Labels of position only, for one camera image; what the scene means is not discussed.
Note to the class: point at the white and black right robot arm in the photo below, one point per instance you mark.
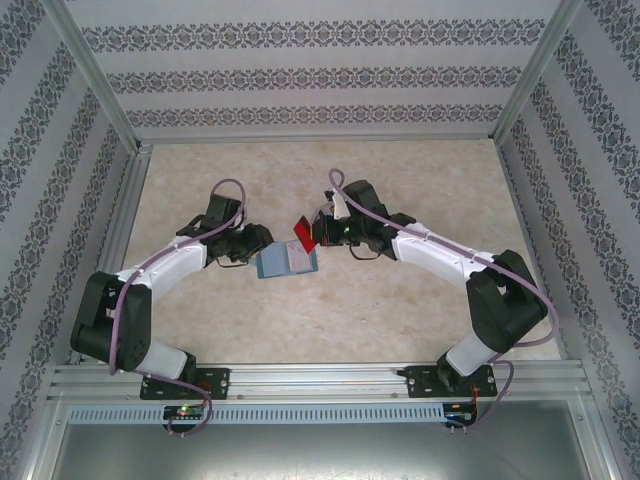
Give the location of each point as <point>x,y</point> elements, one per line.
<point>430,252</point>

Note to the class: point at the aluminium mounting rail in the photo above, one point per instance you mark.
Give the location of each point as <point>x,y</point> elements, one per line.
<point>320,380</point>

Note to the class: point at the red card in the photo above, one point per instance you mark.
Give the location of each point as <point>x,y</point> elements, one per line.
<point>304,232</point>

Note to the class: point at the blue card holder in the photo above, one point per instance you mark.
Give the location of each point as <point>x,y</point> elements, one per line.
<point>280,262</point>

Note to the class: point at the circuit board with green light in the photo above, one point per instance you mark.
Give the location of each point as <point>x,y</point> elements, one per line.
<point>182,412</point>

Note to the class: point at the aluminium frame post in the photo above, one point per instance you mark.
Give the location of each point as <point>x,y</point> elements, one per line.
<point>535,75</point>
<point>92,75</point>

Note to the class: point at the aluminium side rail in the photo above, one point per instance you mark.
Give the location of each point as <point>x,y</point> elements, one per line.
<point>130,200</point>

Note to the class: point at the small circuit board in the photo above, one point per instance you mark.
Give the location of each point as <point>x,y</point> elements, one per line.
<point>460,416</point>

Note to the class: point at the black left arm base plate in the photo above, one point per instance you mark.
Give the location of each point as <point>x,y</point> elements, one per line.
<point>217,382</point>

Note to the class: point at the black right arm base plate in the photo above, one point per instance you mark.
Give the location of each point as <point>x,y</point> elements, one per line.
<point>420,382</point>

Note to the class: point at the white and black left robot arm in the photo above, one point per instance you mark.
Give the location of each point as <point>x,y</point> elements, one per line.
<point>170,260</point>

